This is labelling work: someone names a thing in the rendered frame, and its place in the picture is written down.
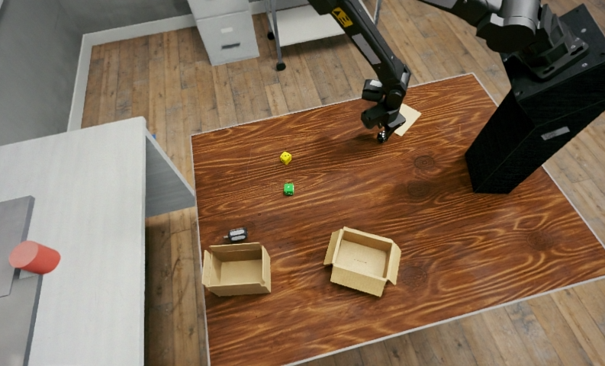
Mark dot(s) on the black die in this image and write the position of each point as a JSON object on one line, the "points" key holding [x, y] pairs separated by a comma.
{"points": [[381, 136]]}

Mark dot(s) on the yellow die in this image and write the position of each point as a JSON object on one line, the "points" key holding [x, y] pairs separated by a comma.
{"points": [[285, 158]]}

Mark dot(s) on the beige mat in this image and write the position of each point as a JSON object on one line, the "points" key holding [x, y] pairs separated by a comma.
{"points": [[411, 115]]}

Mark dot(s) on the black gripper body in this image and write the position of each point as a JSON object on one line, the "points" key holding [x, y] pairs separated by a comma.
{"points": [[400, 119]]}

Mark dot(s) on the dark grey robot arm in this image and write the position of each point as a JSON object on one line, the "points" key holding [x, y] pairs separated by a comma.
{"points": [[546, 47]]}

